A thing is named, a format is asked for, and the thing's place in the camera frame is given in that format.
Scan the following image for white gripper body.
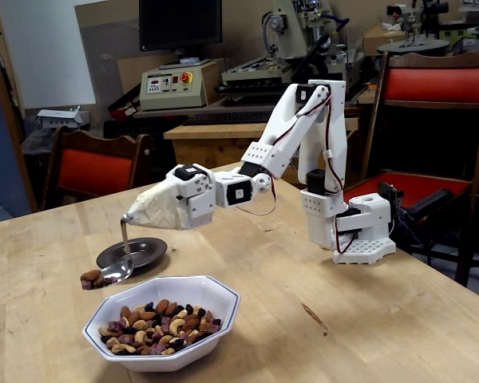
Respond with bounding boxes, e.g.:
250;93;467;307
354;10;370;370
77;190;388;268
165;163;216;231

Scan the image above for tape-wrapped gripper finger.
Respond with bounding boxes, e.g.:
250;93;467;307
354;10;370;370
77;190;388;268
125;178;180;231

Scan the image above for bent metal spoon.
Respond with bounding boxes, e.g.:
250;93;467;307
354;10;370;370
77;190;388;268
99;214;135;286

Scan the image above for scooped nuts portion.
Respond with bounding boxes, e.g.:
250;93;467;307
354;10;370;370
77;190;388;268
80;270;119;290

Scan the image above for small black plate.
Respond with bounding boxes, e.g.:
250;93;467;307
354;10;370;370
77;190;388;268
96;237;168;270

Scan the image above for dark wood red-cushion chair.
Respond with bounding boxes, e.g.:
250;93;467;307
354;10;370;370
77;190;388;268
42;125;155;211

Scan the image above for black keyboard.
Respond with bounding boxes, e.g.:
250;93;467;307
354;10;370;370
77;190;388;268
182;109;275;127

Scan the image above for red black toolbox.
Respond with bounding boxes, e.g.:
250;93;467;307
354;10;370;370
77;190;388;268
107;95;141;120

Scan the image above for beige control box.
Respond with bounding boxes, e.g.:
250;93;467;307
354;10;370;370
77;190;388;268
138;59;220;112

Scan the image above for mixed nuts and raisins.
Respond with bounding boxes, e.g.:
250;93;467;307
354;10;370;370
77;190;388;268
98;298;223;357

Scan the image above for small white device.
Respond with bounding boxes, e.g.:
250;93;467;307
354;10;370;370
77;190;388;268
37;106;91;131

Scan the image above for beige milling machine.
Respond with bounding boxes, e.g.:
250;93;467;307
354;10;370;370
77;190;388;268
217;0;366;105

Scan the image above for white octagonal bowl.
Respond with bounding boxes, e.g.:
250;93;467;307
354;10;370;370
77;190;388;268
81;274;240;373

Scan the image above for blue door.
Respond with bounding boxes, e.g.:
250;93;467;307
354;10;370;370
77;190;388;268
0;59;31;224

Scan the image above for brown board panel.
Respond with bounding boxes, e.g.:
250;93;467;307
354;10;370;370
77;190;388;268
74;0;141;132

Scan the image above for black computer monitor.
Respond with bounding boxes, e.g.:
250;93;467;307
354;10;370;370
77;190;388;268
138;0;224;69

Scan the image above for white board panel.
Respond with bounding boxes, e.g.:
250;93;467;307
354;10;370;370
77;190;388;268
0;0;97;109

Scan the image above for robot controller circuit board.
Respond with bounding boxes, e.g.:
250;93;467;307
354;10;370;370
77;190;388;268
377;181;405;208

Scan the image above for black cylinder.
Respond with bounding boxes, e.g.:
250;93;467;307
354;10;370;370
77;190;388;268
406;188;454;220

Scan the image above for cardboard box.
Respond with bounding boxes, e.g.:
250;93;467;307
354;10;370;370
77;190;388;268
362;26;408;57

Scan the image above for folding wood red-cushion chair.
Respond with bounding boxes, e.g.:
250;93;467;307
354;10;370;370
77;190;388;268
361;50;479;286

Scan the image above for round black turntable machine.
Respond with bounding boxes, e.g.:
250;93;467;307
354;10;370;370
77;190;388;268
377;0;452;56

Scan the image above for green box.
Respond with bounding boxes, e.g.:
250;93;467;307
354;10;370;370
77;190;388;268
438;22;479;45

